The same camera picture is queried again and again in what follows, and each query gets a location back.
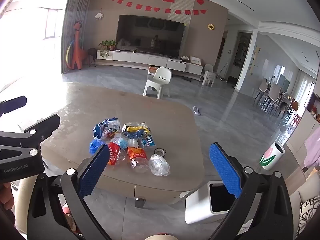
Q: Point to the white tulip print container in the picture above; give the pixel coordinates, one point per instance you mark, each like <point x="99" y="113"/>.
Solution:
<point x="271" y="155"/>

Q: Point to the white plastic stool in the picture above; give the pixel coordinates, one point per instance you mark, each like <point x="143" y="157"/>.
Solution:
<point x="208" y="77"/>

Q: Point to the clear crumpled plastic bag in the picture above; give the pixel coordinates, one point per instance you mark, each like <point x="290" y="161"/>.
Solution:
<point x="160" y="166"/>

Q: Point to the black white patterned cushion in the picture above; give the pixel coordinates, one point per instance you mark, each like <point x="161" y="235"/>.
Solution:
<point x="310" y="217"/>

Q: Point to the green potted plant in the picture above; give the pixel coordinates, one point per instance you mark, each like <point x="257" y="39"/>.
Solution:
<point x="107" y="44"/>

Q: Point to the plastic bottle orange label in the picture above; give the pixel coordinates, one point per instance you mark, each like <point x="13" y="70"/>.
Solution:
<point x="136" y="153"/>

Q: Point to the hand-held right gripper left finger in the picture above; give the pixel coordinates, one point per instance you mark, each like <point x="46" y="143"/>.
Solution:
<point x="93" y="172"/>

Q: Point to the light blue plastic wrapper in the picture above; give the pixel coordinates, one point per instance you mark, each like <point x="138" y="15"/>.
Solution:
<point x="123" y="142"/>

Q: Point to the cloud wall decoration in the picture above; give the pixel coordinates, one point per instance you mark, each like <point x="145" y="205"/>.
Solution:
<point x="99" y="16"/>

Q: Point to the blue card packet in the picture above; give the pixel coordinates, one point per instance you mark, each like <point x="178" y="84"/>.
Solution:
<point x="148" y="142"/>

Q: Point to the white television cabinet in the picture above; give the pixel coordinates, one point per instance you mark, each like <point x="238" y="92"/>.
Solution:
<point x="140" y="58"/>

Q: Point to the large flat television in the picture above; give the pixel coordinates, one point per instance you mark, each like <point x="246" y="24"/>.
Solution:
<point x="150" y="35"/>

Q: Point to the orange giraffe toy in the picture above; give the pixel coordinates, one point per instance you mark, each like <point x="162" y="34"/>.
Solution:
<point x="78" y="52"/>

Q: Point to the white plastic chair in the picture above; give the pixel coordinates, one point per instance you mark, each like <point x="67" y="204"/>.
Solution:
<point x="161" y="76"/>

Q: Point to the beige dining chair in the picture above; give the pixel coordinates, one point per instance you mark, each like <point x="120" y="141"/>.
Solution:
<point x="262" y="87"/>
<point x="274" y="93"/>

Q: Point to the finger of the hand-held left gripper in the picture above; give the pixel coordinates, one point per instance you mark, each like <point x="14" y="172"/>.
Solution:
<point x="47" y="123"/>
<point x="15" y="103"/>

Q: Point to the white square trash bin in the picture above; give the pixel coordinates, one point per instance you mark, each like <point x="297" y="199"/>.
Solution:
<point x="197" y="205"/>

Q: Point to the colourful hula hoop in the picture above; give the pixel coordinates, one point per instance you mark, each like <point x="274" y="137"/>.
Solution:
<point x="68" y="52"/>

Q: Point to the pink hanging jacket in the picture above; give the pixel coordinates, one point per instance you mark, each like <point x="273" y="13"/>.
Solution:
<point x="312" y="147"/>

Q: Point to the person's left hand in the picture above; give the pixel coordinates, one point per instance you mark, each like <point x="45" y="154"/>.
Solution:
<point x="5" y="196"/>

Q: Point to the crushed bottle red label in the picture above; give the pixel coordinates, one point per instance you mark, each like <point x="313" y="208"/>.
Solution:
<point x="115" y="151"/>

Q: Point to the orange box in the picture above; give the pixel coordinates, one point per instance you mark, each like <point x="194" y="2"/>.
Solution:
<point x="152" y="70"/>

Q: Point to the beige sofa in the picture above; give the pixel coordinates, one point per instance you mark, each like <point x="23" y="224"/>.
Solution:
<point x="300" y="195"/>

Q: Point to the white sideboard cabinet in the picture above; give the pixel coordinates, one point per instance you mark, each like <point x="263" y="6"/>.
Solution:
<point x="302" y="140"/>

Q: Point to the mop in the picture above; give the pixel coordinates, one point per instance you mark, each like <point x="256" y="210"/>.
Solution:
<point x="222" y="69"/>

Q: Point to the blue yellow packet clear wrap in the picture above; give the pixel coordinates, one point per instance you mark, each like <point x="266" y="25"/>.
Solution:
<point x="136" y="130"/>

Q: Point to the tape roll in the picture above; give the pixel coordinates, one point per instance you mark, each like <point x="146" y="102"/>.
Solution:
<point x="163" y="153"/>

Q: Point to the standing fan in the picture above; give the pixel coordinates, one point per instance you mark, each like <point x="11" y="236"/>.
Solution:
<point x="92" y="55"/>

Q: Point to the white picture board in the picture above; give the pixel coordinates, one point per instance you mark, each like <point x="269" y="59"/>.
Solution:
<point x="195" y="60"/>

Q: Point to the blue plastic bag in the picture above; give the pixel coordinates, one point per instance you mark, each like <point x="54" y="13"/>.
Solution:
<point x="95" y="146"/>

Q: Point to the sunflower wall decoration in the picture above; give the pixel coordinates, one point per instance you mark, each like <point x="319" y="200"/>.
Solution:
<point x="211" y="26"/>

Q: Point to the blue snack bag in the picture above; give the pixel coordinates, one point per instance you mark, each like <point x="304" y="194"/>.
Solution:
<point x="100" y="130"/>

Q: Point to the colourful kids chair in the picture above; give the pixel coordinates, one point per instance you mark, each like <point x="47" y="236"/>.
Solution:
<point x="293" y="121"/>

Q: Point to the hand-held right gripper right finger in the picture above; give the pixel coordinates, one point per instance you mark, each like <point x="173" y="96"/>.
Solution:
<point x="225" y="170"/>

